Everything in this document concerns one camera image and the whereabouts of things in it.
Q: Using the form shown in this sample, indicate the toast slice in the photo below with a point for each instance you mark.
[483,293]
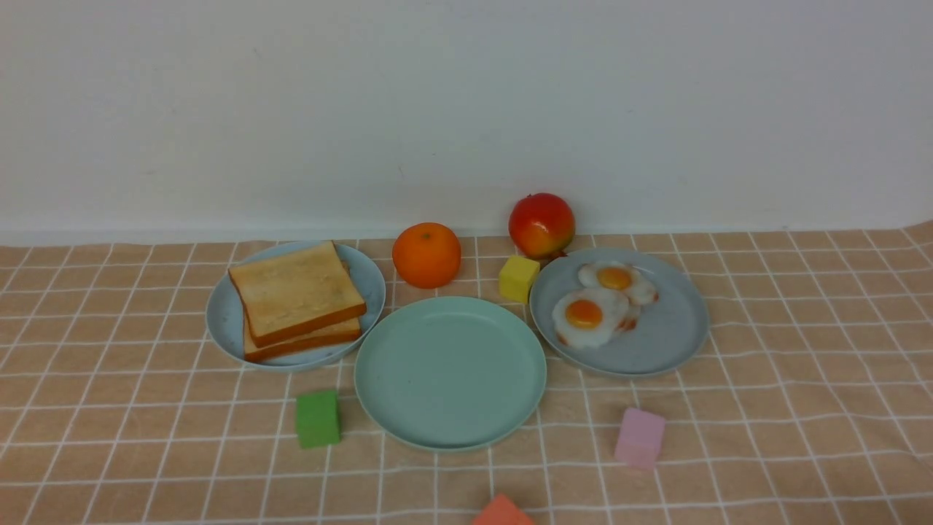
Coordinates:
[346,331]
[296,293]

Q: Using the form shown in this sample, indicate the fried egg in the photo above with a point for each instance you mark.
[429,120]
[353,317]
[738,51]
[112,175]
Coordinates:
[625,279]
[588,318]

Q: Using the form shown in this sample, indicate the grey-blue right plate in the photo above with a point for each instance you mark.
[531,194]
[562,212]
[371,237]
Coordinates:
[665,334]

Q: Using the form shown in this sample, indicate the red apple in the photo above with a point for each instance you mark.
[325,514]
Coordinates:
[542,226]

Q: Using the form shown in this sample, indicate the pink cube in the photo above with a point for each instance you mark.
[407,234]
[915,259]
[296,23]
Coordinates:
[640,439]

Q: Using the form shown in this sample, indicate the green cube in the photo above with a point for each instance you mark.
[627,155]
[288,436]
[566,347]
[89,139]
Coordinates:
[317,419]

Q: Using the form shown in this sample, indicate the green centre plate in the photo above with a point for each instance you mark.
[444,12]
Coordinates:
[450,374]

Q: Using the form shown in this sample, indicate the orange fruit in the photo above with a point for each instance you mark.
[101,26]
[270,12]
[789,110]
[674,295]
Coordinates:
[427,255]

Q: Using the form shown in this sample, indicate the red-orange cube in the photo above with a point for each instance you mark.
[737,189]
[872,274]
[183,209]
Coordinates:
[501,510]

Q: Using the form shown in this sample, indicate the yellow cube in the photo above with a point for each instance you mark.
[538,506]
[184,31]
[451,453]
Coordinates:
[517,277]

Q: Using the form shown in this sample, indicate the light blue left plate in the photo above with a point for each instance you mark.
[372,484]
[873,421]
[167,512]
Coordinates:
[224,313]

